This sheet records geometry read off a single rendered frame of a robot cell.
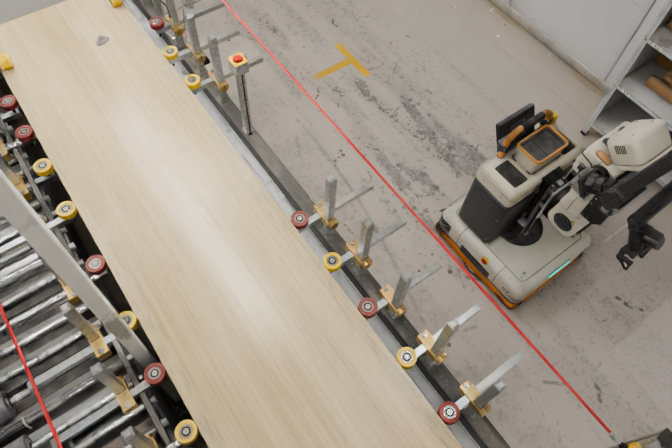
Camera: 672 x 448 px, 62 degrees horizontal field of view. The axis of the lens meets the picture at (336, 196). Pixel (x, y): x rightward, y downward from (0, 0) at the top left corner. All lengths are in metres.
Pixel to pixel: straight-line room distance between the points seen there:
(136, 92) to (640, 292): 3.08
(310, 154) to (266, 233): 1.43
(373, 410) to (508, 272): 1.34
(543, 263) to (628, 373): 0.76
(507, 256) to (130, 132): 2.10
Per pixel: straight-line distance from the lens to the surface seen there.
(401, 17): 4.82
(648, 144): 2.52
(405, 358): 2.28
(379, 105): 4.11
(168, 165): 2.73
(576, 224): 2.90
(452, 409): 2.27
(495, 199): 2.96
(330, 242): 2.67
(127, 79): 3.14
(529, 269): 3.29
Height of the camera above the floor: 3.07
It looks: 58 degrees down
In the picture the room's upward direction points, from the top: 4 degrees clockwise
